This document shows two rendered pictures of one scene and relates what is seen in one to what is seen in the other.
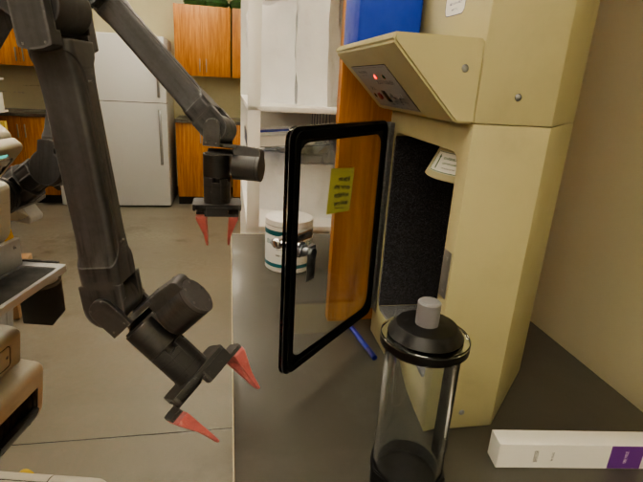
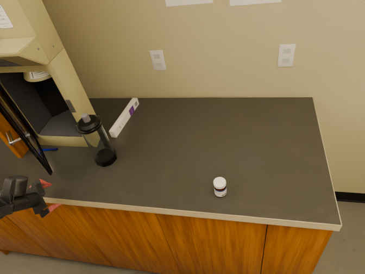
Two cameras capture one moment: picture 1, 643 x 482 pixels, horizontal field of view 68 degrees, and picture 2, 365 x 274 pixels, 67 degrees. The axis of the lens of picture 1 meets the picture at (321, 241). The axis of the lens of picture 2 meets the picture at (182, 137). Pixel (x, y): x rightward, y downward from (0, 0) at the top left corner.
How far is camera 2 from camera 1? 0.68 m
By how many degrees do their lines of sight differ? 56
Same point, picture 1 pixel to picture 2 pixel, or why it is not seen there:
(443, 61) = (32, 51)
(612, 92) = not seen: hidden behind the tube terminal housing
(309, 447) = (81, 178)
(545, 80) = (55, 36)
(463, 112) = (46, 61)
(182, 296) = (19, 180)
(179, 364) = (34, 199)
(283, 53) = not seen: outside the picture
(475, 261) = (75, 96)
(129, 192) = not seen: outside the picture
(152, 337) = (20, 201)
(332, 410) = (71, 168)
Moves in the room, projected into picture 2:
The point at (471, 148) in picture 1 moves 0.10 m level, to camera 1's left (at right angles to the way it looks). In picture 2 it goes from (54, 68) to (36, 83)
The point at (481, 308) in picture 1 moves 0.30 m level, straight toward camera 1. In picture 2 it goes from (83, 106) to (124, 132)
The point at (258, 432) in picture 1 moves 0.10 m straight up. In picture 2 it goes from (66, 191) to (55, 177)
